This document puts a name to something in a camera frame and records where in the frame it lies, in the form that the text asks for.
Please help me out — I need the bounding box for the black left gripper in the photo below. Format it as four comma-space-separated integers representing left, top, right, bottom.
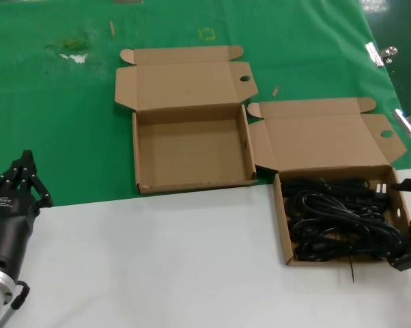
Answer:
0, 149, 54, 275

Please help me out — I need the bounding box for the open brown cardboard box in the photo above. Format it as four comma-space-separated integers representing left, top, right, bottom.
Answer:
114, 45, 259, 195
246, 97, 411, 267

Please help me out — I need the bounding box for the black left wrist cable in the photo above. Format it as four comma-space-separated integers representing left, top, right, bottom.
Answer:
0, 279, 31, 328

